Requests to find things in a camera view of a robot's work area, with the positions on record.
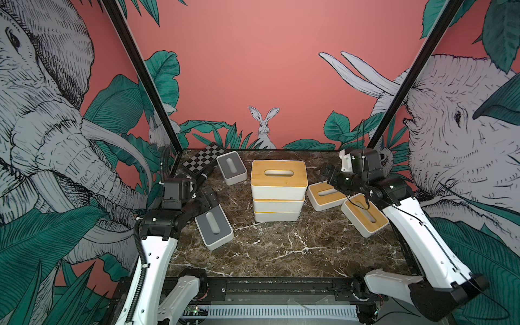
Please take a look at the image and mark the grey lid tissue box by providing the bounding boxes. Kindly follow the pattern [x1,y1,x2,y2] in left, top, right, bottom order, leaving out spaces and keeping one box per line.
[195,204,234,251]
[217,151,247,186]

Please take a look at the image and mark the large bamboo lid tissue box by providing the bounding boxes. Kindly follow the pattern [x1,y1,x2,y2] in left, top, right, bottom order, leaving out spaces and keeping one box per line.
[253,199,305,213]

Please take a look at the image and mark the yellow lid tissue box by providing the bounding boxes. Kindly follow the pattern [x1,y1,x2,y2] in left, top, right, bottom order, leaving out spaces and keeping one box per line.
[254,211,300,222]

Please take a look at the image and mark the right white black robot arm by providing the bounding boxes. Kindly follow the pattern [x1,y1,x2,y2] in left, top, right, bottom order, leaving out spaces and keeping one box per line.
[320,163,490,322]

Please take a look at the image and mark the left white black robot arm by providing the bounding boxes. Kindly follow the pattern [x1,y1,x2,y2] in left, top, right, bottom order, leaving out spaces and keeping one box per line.
[116,143,225,324]

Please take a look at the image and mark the right edge bamboo tissue box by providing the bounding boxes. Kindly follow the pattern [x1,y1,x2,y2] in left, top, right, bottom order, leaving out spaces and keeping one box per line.
[341,194,389,238]

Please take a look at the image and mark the small bamboo lid tissue box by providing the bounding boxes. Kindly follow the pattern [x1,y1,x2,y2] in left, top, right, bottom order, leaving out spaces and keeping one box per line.
[306,181,347,211]

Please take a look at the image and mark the black white chessboard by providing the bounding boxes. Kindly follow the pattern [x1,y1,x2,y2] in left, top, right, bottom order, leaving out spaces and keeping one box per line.
[181,142,226,177]

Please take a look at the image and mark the green circuit board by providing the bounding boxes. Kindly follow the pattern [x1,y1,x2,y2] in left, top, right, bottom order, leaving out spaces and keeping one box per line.
[183,305,209,318]

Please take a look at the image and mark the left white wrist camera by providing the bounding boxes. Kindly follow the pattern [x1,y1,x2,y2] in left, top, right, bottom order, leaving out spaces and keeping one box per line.
[161,177,196,210]

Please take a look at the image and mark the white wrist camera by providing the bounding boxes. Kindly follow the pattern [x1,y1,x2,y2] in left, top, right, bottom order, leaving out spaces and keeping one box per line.
[339,148,385,176]
[161,177,196,210]

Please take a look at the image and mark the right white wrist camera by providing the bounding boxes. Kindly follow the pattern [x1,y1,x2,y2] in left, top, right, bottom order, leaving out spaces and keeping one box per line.
[339,148,385,176]

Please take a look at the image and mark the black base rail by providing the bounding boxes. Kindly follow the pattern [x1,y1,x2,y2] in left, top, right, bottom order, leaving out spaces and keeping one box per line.
[189,277,369,304]

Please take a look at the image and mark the white slotted cable duct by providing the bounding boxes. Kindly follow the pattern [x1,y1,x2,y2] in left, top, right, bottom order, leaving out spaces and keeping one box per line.
[182,304,360,320]

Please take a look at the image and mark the right black frame post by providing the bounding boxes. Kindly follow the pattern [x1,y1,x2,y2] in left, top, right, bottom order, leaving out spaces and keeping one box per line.
[367,0,464,149]

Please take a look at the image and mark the black frame post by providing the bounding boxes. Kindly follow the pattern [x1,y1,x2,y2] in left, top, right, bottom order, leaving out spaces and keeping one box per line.
[102,0,184,157]
[367,0,464,149]

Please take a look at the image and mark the left black frame post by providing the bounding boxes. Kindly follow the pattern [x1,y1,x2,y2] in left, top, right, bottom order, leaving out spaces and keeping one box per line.
[102,0,184,157]

